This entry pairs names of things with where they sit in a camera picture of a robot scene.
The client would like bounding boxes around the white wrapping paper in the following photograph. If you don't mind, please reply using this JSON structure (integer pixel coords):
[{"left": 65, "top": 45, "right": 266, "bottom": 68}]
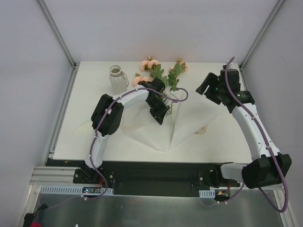
[{"left": 120, "top": 90, "right": 223, "bottom": 152}]

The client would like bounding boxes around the pink rose stem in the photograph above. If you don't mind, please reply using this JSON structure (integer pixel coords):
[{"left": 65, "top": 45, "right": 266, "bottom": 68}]
[
  {"left": 167, "top": 58, "right": 188, "bottom": 91},
  {"left": 140, "top": 56, "right": 167, "bottom": 82},
  {"left": 132, "top": 73, "right": 152, "bottom": 87}
]

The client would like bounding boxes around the cream ribbon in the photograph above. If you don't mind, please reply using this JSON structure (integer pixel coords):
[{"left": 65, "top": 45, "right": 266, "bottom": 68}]
[{"left": 78, "top": 122, "right": 208, "bottom": 135}]

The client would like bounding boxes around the pink rose stem top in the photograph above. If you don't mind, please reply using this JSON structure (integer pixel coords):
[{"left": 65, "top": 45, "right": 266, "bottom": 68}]
[{"left": 140, "top": 56, "right": 167, "bottom": 82}]

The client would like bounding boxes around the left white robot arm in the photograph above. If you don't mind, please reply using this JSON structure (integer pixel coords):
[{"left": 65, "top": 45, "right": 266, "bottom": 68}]
[{"left": 80, "top": 78, "right": 169, "bottom": 184}]

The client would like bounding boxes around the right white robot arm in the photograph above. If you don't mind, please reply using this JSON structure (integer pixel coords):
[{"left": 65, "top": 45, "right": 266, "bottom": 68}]
[{"left": 196, "top": 69, "right": 292, "bottom": 189}]

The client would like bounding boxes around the white ribbed ceramic vase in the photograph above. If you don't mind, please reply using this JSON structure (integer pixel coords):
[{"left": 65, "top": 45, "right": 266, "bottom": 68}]
[{"left": 109, "top": 64, "right": 129, "bottom": 95}]

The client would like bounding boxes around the red black object corner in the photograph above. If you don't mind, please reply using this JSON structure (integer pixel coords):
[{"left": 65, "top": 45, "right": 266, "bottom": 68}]
[{"left": 22, "top": 203, "right": 48, "bottom": 227}]

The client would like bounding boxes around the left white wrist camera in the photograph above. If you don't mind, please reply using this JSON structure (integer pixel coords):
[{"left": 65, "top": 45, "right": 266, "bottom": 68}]
[{"left": 168, "top": 92, "right": 179, "bottom": 103}]

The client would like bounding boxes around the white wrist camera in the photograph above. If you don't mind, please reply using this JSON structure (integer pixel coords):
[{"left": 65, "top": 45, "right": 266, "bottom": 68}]
[
  {"left": 223, "top": 62, "right": 237, "bottom": 70},
  {"left": 168, "top": 92, "right": 179, "bottom": 103}
]

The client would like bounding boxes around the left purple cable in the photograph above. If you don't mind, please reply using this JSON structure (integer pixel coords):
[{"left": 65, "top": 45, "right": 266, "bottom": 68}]
[{"left": 80, "top": 87, "right": 189, "bottom": 201}]

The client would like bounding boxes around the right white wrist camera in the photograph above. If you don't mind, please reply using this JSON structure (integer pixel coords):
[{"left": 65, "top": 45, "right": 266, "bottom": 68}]
[{"left": 223, "top": 62, "right": 237, "bottom": 70}]

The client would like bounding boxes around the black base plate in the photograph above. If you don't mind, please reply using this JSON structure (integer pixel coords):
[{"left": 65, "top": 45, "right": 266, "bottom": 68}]
[{"left": 46, "top": 160, "right": 240, "bottom": 197}]

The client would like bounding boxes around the right white cable duct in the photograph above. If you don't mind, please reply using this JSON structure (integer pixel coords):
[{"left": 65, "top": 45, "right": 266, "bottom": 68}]
[{"left": 199, "top": 189, "right": 215, "bottom": 199}]

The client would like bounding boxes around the white cable duct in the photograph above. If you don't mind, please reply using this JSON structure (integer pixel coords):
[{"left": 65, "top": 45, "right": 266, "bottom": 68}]
[
  {"left": 40, "top": 185, "right": 114, "bottom": 196},
  {"left": 199, "top": 189, "right": 215, "bottom": 199}
]

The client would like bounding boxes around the right aluminium frame post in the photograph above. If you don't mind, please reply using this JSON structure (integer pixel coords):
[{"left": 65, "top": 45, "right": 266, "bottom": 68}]
[{"left": 239, "top": 0, "right": 286, "bottom": 71}]

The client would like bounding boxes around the aluminium frame post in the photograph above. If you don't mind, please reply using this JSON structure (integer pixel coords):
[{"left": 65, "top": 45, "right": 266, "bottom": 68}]
[
  {"left": 239, "top": 0, "right": 286, "bottom": 71},
  {"left": 36, "top": 0, "right": 77, "bottom": 69}
]

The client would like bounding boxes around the left white cable duct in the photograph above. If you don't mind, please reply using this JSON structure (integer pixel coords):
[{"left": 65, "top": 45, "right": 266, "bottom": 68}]
[{"left": 40, "top": 185, "right": 114, "bottom": 196}]

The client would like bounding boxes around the left aluminium frame post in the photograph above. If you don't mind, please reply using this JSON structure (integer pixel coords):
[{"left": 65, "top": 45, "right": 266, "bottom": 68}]
[{"left": 36, "top": 0, "right": 77, "bottom": 69}]

